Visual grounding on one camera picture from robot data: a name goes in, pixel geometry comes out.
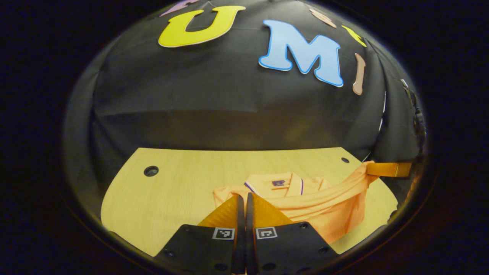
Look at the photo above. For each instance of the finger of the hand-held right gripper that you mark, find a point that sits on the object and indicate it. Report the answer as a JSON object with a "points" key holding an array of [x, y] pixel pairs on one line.
{"points": [[389, 169]]}

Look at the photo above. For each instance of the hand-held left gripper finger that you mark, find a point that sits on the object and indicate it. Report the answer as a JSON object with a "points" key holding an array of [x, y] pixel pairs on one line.
{"points": [[240, 236], [250, 236]]}

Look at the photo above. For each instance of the orange polo T-shirt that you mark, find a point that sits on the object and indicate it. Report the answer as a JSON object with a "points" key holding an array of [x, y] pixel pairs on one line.
{"points": [[324, 206]]}

